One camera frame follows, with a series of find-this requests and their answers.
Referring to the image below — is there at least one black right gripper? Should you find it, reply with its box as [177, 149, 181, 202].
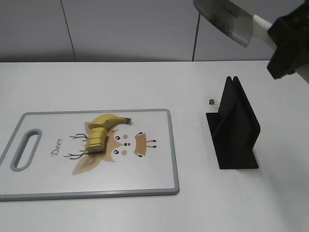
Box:
[267, 0, 309, 79]

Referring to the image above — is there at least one white-handled kitchen knife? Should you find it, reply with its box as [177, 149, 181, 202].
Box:
[193, 0, 277, 50]

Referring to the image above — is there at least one yellow banana stem half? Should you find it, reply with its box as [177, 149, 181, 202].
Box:
[88, 114, 131, 130]

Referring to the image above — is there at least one sliced banana pieces stack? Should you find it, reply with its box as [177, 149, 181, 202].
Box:
[85, 127, 108, 153]

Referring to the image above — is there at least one small dark crumb piece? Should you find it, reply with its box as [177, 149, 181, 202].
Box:
[209, 99, 215, 105]

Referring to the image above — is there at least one black knife stand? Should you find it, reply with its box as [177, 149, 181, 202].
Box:
[206, 76, 260, 170]

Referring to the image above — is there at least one white grey deer cutting board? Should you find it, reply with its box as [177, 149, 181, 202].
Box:
[0, 109, 180, 202]

